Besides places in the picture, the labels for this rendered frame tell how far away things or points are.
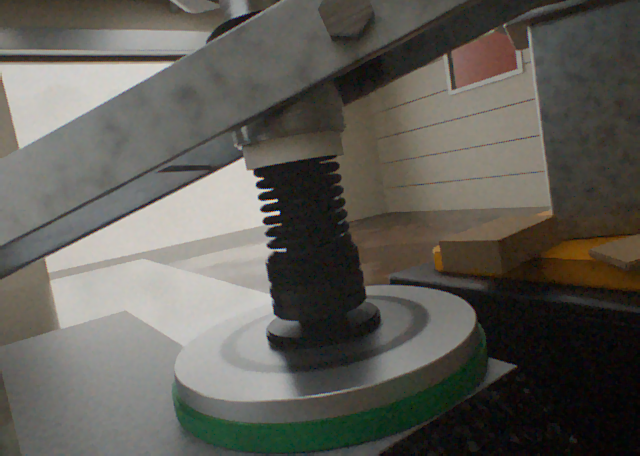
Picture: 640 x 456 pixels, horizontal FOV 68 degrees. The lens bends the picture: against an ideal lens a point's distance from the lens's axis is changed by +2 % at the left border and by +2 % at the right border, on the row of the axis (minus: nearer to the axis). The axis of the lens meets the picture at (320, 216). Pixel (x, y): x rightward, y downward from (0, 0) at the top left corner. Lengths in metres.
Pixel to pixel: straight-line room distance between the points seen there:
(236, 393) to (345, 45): 0.20
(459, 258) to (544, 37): 0.40
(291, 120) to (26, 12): 7.71
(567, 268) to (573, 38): 0.38
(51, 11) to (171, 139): 7.72
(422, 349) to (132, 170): 0.20
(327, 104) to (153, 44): 7.47
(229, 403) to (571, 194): 0.74
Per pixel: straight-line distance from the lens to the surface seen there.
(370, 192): 9.41
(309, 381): 0.27
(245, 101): 0.28
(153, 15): 8.26
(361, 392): 0.26
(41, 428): 0.40
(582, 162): 0.91
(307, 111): 0.30
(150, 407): 0.37
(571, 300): 0.74
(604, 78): 0.91
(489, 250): 0.73
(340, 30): 0.27
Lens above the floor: 0.96
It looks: 5 degrees down
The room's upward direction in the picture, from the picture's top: 10 degrees counter-clockwise
